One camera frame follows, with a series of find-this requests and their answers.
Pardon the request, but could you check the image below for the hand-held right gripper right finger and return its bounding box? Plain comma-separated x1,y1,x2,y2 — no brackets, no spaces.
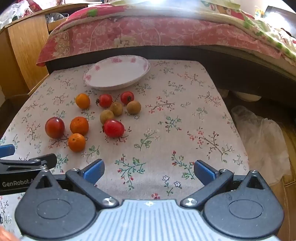
180,160,270,210

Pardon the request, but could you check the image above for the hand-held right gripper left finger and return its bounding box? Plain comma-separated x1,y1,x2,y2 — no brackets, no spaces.
28,159,120,210

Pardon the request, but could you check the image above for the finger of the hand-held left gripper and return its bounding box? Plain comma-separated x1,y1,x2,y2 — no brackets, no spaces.
0,153,57,178
0,144,16,158

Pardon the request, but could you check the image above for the small orange tangerine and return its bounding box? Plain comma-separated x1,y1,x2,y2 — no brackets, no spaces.
68,133,86,152
70,116,89,136
75,93,91,109

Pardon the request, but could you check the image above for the red apple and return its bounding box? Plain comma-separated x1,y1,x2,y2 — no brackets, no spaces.
45,117,65,139

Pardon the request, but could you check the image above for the oblong red cherry tomato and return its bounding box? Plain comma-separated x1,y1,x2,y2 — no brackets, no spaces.
103,119,125,138

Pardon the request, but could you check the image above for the tan longan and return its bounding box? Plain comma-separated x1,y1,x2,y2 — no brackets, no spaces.
100,110,115,125
126,100,142,115
110,102,123,116

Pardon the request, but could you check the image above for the round red cherry tomato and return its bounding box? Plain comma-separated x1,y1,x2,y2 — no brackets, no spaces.
96,94,113,108
120,91,135,105

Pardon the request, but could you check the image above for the white floral bowl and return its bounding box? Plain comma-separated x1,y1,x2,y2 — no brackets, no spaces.
83,55,151,91

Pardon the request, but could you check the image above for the floral beige tablecloth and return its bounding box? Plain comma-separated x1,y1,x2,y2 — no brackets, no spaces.
0,60,250,232

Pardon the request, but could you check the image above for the white plastic bag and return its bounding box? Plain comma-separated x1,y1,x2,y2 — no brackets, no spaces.
231,105,292,183

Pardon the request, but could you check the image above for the wooden cabinet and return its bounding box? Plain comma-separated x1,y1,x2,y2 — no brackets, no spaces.
0,3,88,107

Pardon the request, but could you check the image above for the crumpled clear plastic wrap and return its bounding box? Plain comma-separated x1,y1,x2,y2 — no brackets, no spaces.
0,6,22,27

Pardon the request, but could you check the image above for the pink floral quilt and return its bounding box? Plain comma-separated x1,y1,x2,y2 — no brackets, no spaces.
36,3,282,66

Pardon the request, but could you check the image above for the green yellow floral blanket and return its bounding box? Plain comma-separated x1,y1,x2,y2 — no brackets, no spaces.
111,0,296,67

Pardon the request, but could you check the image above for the dark bed frame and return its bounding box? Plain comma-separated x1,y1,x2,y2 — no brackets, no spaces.
46,45,296,102

